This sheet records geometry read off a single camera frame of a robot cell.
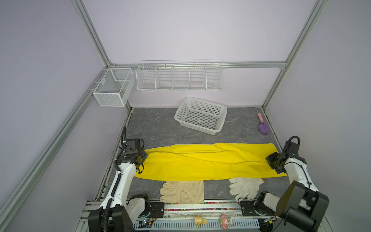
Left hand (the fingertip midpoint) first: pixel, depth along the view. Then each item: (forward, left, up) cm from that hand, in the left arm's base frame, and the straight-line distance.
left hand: (142, 156), depth 83 cm
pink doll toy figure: (-34, -43, -5) cm, 55 cm away
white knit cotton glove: (-19, -58, -9) cm, 62 cm away
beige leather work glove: (-19, -23, -8) cm, 31 cm away
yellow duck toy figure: (-33, -30, -4) cm, 45 cm away
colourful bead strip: (-28, -34, -10) cm, 45 cm away
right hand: (-6, -76, -4) cm, 76 cm away
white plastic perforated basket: (+37, -40, -9) cm, 55 cm away
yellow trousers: (-3, -40, -7) cm, 40 cm away
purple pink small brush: (+20, -84, -6) cm, 86 cm away
